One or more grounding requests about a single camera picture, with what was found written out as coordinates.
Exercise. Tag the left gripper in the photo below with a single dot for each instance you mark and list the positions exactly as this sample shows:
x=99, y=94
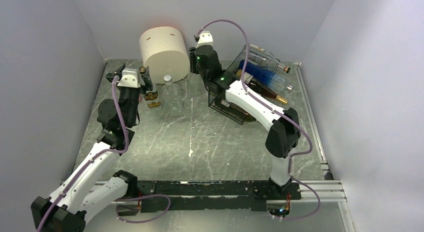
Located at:
x=148, y=84

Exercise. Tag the dark wine bottle gold cap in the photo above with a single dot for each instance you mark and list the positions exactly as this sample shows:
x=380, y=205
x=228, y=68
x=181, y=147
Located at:
x=259, y=87

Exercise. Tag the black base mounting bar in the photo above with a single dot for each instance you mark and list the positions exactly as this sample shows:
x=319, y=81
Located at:
x=255, y=195

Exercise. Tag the clear bottle gold black label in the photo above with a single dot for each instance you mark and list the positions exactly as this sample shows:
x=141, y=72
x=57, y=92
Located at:
x=151, y=98

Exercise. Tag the dark wine bottle bottom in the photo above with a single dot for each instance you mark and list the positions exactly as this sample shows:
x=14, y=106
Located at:
x=233, y=111

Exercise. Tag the slim clear glass bottle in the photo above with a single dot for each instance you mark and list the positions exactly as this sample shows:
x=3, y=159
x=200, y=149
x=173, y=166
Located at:
x=196, y=93

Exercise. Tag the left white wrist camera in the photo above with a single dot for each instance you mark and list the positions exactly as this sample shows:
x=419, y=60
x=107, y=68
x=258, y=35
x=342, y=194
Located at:
x=130, y=78

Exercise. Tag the clear round glass bottle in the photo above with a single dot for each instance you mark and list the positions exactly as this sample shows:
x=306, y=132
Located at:
x=172, y=99

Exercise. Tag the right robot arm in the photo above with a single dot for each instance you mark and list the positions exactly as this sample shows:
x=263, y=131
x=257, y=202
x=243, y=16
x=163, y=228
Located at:
x=282, y=135

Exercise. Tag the blue glass bottle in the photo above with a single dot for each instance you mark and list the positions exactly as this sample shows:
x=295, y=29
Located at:
x=271, y=79

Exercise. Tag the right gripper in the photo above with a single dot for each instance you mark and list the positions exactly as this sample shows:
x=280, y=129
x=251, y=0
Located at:
x=192, y=60

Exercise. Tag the black wire wine rack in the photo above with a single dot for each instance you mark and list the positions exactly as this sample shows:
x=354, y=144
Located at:
x=218, y=80

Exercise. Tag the clear square glass bottle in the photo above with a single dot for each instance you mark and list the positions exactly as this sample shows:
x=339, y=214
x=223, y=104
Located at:
x=263, y=58

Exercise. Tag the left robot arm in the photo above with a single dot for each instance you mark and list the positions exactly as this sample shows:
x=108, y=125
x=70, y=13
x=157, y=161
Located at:
x=75, y=202

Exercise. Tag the cream cylindrical container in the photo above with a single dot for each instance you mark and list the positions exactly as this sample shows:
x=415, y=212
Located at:
x=163, y=50

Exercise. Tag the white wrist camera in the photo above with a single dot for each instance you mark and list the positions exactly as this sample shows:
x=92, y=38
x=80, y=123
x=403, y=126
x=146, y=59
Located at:
x=204, y=38
x=130, y=78

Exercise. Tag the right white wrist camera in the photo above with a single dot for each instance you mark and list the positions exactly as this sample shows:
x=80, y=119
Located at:
x=204, y=38

